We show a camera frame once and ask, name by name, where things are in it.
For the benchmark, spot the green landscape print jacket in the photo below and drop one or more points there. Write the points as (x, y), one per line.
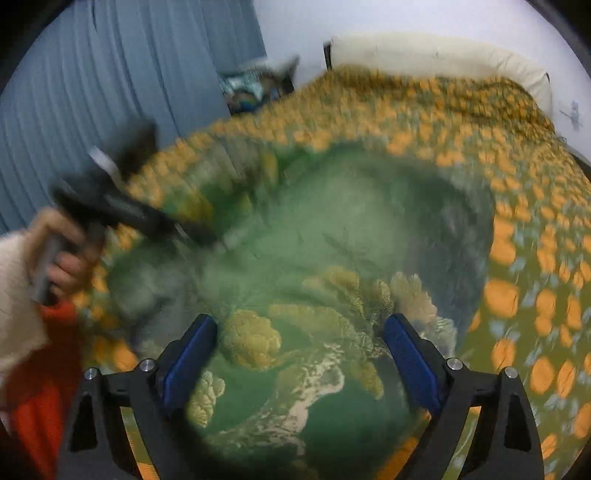
(314, 277)

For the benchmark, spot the blue-grey curtain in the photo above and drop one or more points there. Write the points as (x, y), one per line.
(115, 92)

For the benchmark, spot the person's left forearm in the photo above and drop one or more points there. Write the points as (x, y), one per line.
(18, 304)

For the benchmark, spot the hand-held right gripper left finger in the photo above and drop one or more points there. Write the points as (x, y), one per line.
(187, 364)

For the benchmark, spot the person's left hand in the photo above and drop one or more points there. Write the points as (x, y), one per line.
(69, 267)

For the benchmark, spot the small wall-mounted fixture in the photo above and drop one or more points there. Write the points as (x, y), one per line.
(572, 113)

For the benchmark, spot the pile of colourful clothes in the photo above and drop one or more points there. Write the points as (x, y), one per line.
(249, 92)

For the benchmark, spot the cream padded headboard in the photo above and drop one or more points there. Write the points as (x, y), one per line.
(438, 57)

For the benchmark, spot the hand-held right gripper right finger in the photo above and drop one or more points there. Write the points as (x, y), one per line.
(413, 364)

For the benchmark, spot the orange floral quilt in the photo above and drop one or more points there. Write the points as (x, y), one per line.
(531, 230)

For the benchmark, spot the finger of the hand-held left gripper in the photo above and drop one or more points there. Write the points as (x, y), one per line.
(184, 228)

